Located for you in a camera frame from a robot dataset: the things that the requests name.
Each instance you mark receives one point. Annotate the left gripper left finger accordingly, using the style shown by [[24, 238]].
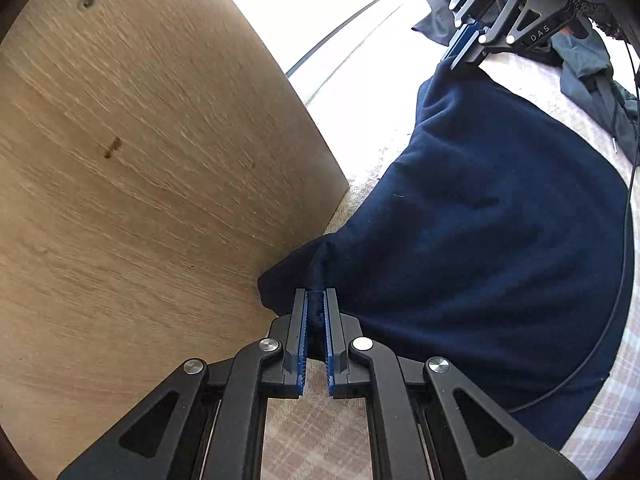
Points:
[[295, 348]]

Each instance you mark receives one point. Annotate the dark grey jacket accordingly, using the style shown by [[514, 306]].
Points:
[[586, 76]]

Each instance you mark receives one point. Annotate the navy blue t-shirt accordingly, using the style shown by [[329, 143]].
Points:
[[500, 240]]

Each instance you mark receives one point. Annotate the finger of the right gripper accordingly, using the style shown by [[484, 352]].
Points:
[[465, 49]]

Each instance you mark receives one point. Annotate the wooden board panel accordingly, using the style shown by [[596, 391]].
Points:
[[154, 162]]

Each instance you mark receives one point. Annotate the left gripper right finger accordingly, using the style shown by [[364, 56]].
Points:
[[341, 329]]

